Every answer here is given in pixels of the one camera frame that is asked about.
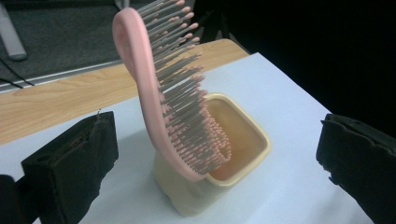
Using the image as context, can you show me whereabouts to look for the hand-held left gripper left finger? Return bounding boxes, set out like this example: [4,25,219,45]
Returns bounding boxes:
[21,111,120,224]

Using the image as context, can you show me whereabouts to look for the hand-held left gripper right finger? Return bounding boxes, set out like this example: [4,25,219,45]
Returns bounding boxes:
[316,113,396,224]

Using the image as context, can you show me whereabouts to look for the pink hairbrush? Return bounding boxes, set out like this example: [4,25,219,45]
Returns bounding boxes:
[111,0,233,183]

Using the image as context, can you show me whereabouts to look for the cream square cup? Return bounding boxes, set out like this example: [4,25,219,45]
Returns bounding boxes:
[152,92,272,217]

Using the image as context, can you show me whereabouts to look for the wooden table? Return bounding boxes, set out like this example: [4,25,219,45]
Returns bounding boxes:
[0,38,250,146]

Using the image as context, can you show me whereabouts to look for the white table mat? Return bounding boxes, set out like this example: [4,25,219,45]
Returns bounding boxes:
[0,51,375,224]

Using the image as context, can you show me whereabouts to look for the aluminium floor rail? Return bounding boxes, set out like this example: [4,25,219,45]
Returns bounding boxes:
[0,59,123,94]

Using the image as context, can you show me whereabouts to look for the black floor cables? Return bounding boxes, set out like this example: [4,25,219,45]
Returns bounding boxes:
[0,58,35,91]

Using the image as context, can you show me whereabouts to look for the white metal stand frame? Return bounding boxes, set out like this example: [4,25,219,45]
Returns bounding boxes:
[0,2,29,62]

